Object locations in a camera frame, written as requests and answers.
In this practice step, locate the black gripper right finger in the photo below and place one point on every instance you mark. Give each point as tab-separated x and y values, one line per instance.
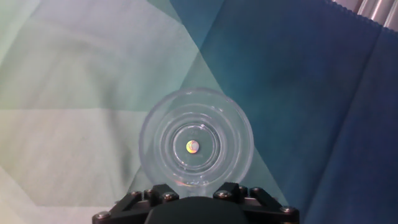
264	205

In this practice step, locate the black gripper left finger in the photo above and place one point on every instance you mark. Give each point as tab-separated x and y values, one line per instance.
130	205

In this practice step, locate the clear plastic cup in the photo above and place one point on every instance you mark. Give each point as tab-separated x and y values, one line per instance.
196	137

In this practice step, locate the blue teal white cloth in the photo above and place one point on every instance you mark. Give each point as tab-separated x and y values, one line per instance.
77	109

